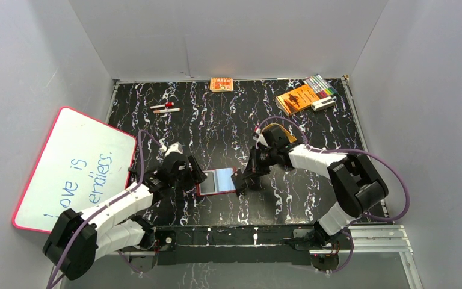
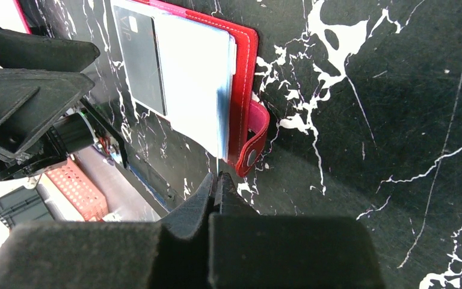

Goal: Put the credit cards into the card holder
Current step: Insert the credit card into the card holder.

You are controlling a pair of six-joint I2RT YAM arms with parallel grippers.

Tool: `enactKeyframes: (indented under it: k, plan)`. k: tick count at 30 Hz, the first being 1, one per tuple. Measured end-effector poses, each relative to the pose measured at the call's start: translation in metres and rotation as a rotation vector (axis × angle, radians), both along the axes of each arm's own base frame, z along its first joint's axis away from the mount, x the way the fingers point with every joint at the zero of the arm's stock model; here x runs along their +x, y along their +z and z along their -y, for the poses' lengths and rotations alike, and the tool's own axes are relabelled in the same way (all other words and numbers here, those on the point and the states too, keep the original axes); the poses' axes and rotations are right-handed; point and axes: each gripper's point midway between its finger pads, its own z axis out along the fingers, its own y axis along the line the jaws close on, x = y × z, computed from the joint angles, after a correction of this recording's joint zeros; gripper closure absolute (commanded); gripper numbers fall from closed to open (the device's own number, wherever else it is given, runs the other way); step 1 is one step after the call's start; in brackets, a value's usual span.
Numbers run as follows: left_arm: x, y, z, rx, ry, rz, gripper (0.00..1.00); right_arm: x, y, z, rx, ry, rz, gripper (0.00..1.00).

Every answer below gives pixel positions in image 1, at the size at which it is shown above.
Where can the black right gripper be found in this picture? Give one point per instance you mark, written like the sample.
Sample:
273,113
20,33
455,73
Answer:
254,168

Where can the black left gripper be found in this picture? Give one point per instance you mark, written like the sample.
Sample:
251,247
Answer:
193,172

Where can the black VIP credit card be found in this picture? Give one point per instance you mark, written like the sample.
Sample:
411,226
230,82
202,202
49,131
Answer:
208,186

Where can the red leather card holder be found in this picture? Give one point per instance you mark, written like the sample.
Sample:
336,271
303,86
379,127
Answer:
223,181

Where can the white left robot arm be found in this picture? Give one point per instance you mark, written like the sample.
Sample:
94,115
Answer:
78,239

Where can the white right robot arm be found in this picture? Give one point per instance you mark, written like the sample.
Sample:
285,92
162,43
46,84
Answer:
356,183

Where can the yellow oval tray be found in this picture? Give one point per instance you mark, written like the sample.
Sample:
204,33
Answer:
276,135

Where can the orange white marker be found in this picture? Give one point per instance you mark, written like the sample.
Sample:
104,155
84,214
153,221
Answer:
166,110

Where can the red capped marker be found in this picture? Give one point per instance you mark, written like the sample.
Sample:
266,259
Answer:
162,106

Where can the orange book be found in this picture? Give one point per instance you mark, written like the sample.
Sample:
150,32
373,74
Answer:
296,100

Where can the small orange notepad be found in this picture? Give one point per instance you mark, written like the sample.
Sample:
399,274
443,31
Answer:
221,85

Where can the white whiteboard eraser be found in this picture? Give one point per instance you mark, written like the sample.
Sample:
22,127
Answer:
322,104

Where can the pack of coloured markers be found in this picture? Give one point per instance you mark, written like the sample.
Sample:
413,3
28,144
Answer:
320,86

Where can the pink framed whiteboard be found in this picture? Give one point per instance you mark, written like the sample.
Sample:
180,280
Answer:
83,162

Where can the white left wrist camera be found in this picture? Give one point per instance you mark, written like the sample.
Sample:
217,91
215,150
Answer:
175,148

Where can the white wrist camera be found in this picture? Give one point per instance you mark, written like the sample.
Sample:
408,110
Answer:
175,148
260,142

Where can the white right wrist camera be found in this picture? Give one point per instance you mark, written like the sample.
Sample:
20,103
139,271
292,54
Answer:
260,142

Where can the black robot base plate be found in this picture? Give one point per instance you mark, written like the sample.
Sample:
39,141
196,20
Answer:
292,244

